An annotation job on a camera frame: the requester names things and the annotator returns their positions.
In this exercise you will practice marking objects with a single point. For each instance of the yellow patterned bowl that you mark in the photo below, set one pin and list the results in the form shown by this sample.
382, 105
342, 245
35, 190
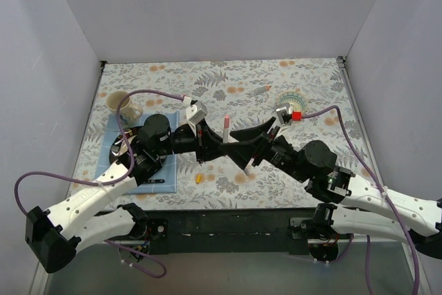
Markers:
296, 100

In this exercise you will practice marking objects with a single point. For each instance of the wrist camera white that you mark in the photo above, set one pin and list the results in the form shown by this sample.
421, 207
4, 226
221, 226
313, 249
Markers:
196, 113
286, 114

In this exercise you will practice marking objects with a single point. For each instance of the aluminium frame rail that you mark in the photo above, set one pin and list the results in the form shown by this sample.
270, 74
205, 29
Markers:
336, 249

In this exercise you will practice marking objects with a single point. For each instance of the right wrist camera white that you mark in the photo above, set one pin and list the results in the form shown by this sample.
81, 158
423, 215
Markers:
286, 114

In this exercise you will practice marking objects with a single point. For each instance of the white pink marker pen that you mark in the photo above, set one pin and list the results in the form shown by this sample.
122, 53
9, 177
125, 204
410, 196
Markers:
226, 129

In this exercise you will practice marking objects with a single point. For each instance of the beige ceramic mug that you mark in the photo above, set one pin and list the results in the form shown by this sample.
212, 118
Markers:
129, 113

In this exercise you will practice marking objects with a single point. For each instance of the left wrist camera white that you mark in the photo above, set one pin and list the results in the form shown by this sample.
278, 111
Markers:
196, 113

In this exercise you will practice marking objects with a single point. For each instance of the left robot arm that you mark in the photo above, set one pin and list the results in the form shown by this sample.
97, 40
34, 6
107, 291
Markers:
56, 234

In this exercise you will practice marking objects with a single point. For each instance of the floral tablecloth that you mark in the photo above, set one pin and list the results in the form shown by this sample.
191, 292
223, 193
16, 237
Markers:
224, 87

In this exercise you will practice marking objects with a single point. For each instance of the blue checked cloth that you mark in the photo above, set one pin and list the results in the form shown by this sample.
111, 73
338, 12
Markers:
167, 172

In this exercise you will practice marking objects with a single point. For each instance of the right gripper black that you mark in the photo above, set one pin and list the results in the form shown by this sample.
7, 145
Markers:
262, 148

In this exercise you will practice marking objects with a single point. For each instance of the grey orange marker pen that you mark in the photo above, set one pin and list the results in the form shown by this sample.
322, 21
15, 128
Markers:
260, 90

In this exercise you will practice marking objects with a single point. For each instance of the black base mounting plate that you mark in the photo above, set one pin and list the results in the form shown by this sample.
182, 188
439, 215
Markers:
236, 231

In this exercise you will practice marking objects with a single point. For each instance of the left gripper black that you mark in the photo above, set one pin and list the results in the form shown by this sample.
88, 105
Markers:
199, 142

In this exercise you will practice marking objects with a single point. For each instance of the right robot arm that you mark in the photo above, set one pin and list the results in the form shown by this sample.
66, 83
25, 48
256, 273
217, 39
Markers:
348, 203

